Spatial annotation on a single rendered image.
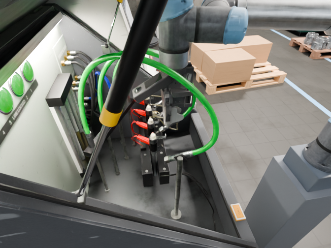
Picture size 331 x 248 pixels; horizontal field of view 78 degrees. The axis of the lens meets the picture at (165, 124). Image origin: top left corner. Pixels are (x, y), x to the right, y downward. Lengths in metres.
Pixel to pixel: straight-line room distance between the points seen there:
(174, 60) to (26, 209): 0.39
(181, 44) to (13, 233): 0.45
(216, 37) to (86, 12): 0.52
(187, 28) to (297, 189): 0.85
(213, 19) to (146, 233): 0.43
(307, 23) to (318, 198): 0.72
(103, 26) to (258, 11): 0.54
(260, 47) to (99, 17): 3.10
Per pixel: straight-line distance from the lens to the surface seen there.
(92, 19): 0.87
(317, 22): 0.69
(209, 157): 0.86
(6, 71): 0.44
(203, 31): 0.48
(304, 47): 5.10
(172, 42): 0.49
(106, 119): 0.21
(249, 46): 3.59
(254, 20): 0.63
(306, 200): 1.08
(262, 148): 2.38
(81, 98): 0.58
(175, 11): 0.47
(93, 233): 0.36
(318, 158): 1.04
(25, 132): 0.53
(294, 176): 1.13
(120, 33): 0.88
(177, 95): 0.56
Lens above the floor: 1.59
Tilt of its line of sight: 41 degrees down
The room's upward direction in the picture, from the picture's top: straight up
